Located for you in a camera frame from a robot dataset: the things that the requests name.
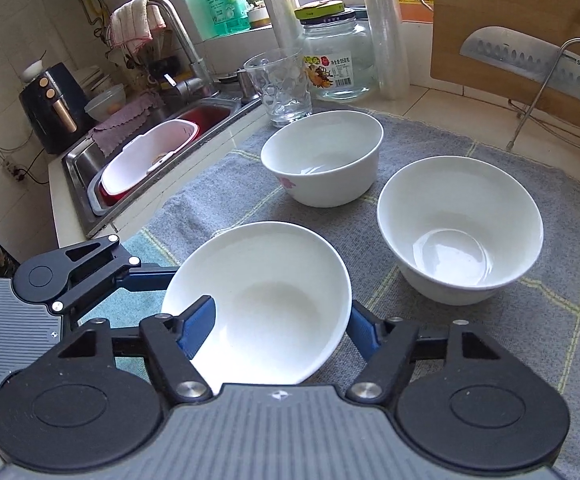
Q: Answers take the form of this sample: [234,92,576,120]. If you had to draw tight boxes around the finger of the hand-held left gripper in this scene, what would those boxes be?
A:
[50,234,181,313]

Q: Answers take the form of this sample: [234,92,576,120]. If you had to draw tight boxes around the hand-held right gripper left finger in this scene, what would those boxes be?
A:
[57,295,218,404]

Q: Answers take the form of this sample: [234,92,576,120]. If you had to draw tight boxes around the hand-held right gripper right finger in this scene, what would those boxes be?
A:
[345,300,503,404]

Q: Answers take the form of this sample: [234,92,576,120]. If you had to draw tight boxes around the white bowl with pink flower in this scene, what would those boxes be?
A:
[261,110,385,208]
[161,221,353,387]
[377,156,544,306]

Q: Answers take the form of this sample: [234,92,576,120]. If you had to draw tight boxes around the stainless steel sink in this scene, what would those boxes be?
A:
[62,95,261,239]

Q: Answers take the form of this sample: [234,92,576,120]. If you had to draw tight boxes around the pink white basin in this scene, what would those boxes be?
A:
[101,120,201,196]

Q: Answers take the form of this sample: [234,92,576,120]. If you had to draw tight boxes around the grey dish rag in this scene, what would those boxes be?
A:
[87,97,167,157]

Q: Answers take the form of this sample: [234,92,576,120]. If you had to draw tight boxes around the clear glass bowl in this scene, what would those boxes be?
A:
[85,84,127,122]

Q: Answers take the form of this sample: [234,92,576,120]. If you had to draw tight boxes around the black air fryer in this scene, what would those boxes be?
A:
[19,62,93,155]

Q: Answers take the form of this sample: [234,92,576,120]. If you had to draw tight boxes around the grey checked dish towel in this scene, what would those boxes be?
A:
[77,110,580,463]

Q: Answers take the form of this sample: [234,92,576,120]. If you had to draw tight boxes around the red wash basin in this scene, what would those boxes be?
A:
[97,105,231,208]

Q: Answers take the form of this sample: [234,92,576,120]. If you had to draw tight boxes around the small metal cup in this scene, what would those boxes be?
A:
[235,67,257,102]

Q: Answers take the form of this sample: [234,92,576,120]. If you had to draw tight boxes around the metal kitchen faucet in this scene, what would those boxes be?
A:
[147,0,221,100]

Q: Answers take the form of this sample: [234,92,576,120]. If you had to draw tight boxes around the pink and white cloth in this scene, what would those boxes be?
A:
[107,0,167,56]

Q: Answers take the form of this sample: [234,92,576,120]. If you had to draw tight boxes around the clear drinking glass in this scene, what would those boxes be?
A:
[244,47,314,127]

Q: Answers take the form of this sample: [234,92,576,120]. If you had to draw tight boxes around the glass jar green lid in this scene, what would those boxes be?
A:
[295,2,375,102]

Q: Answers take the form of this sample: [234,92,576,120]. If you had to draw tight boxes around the small potted plant figurine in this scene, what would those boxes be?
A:
[244,0,271,28]

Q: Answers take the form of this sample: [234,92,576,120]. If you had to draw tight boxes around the bamboo cutting board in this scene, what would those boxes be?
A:
[430,0,580,156]

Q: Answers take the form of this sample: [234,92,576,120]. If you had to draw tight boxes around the wall power outlet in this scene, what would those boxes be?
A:
[2,160,31,184]

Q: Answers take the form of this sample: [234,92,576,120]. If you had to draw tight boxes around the metal wire board rack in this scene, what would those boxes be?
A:
[507,38,580,153]

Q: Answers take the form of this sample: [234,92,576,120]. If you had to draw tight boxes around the black-handled kitchen knife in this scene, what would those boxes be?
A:
[458,26,580,111]

